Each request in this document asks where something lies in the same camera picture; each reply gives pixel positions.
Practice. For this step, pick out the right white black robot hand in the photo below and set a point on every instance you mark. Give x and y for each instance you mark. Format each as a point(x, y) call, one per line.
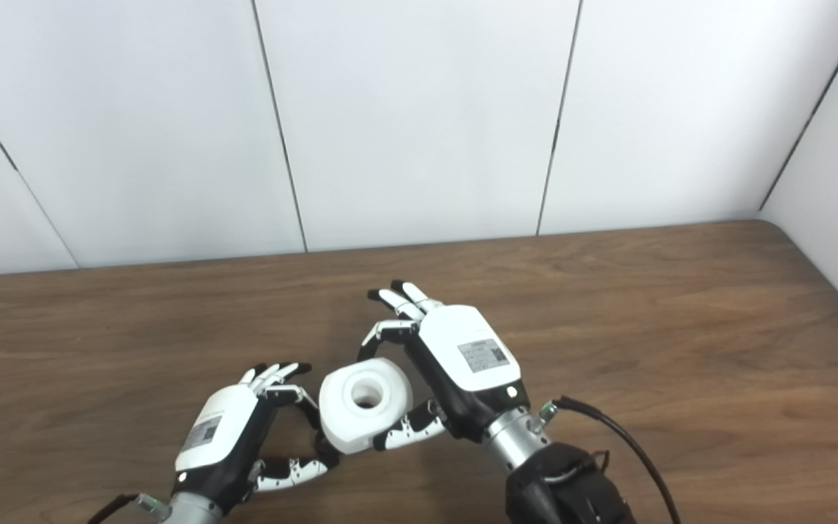
point(463, 356)

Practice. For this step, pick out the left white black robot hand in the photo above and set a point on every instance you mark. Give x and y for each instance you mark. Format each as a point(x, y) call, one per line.
point(219, 429)

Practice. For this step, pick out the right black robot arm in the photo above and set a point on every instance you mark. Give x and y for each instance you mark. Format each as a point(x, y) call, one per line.
point(564, 487)

